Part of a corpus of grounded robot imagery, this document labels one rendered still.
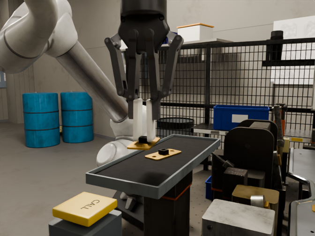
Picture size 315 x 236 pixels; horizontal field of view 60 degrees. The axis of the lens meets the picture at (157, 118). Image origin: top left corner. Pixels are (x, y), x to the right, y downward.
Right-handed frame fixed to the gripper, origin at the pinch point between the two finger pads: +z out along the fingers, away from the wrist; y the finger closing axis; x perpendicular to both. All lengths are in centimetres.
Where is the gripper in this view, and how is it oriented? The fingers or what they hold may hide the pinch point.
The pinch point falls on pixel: (144, 119)
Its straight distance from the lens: 46.3
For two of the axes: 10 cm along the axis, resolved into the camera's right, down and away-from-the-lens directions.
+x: 2.3, -1.4, 9.6
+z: 0.0, 9.9, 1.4
